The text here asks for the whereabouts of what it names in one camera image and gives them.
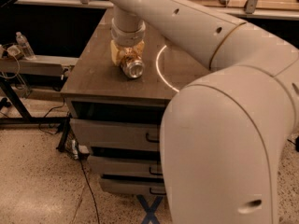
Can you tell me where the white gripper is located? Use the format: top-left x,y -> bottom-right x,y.
110,20 -> 146,66

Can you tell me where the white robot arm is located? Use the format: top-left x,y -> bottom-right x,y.
109,0 -> 299,224

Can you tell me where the grey drawer cabinet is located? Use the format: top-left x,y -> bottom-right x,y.
62,10 -> 208,183

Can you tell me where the grey side bench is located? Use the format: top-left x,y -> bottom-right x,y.
0,54 -> 79,126

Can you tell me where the top grey drawer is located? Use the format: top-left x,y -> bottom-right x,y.
70,119 -> 159,151

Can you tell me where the grey drawer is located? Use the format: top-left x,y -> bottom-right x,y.
88,156 -> 163,178
70,119 -> 159,151
99,178 -> 166,196

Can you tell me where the clear plastic water bottle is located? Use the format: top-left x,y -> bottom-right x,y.
16,32 -> 36,60

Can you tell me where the middle grey drawer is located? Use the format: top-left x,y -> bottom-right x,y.
88,156 -> 163,178

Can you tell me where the bottom grey drawer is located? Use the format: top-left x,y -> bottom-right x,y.
99,178 -> 166,196

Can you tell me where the blue tape cross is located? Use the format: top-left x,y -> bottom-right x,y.
136,195 -> 163,224

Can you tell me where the black floor cable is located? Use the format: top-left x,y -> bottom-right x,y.
37,96 -> 101,224

